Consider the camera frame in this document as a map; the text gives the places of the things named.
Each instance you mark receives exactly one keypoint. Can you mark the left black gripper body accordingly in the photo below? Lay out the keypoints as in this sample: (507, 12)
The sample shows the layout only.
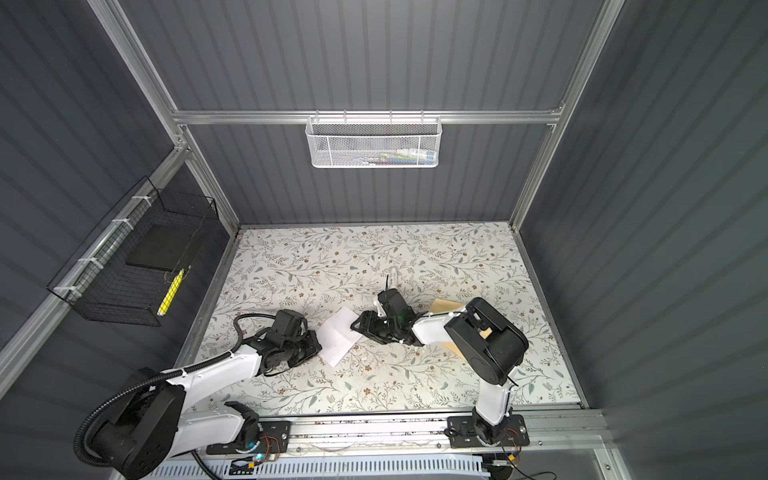
(302, 349)

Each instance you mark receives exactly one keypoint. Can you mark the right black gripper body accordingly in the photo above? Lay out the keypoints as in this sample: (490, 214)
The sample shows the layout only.
(390, 329)

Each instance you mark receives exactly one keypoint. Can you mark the white paper letter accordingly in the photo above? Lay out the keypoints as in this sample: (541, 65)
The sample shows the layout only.
(336, 336)

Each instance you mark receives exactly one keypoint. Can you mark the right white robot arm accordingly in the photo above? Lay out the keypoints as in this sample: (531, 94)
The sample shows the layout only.
(491, 345)

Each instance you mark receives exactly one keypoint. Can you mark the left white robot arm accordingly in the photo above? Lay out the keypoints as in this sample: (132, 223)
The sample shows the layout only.
(151, 418)

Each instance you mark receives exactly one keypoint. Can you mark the tan paper envelope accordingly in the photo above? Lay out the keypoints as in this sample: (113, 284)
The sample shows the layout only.
(440, 306)

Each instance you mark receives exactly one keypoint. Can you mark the floral table mat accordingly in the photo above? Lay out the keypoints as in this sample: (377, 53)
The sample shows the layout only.
(319, 271)

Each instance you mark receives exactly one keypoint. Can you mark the yellow marker pen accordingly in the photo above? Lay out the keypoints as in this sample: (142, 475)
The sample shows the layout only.
(171, 292)

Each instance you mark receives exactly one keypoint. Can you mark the black foam pad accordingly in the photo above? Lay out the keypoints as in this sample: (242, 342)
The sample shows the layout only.
(166, 248)

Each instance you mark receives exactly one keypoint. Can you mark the pens in white basket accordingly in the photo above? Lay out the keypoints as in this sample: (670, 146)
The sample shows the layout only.
(402, 157)

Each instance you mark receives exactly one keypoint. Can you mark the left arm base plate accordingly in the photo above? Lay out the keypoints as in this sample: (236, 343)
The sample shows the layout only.
(267, 437)

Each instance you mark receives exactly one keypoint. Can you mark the white vented cable tray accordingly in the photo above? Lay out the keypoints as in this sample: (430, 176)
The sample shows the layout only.
(436, 466)

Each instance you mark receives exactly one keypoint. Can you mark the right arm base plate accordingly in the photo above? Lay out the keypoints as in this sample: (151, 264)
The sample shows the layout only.
(470, 431)

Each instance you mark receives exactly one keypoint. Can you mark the black wire basket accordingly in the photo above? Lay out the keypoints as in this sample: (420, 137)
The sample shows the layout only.
(133, 271)

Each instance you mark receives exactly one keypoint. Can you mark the white wire mesh basket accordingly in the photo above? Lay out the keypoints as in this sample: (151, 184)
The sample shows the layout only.
(338, 145)

